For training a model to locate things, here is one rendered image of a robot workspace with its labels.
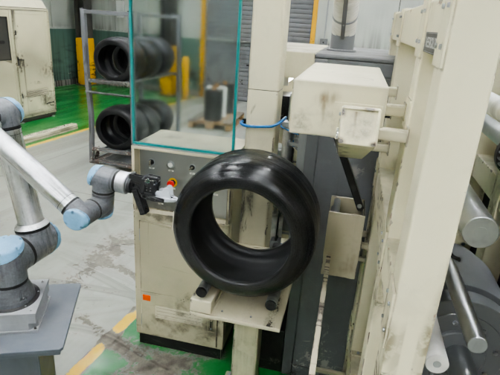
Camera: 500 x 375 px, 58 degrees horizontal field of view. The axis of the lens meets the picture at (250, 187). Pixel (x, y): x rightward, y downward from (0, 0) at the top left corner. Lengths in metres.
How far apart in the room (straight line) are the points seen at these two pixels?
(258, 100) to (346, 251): 0.73
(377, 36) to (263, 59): 8.89
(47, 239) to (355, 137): 1.56
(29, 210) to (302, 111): 1.40
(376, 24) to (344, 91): 9.50
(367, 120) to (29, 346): 1.64
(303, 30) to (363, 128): 9.82
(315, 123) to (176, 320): 1.84
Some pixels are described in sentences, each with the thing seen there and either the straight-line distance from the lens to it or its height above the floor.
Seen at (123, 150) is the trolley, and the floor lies 0.38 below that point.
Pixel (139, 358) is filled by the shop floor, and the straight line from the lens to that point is 2.94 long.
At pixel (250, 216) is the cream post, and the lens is 2.04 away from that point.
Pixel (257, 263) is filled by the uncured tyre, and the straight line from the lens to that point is 2.00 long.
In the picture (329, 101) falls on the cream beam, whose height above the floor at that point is 1.73.
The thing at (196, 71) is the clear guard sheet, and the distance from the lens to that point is 2.27.
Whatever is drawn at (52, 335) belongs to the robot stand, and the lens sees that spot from 2.21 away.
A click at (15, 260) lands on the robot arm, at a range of 2.16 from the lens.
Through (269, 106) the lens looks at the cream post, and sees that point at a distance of 1.89.
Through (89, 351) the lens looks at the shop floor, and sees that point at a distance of 3.04.
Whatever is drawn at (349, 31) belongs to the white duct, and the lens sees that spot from 2.37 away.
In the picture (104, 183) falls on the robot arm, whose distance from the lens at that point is 1.89.
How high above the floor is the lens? 1.92
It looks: 20 degrees down
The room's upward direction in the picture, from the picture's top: 4 degrees clockwise
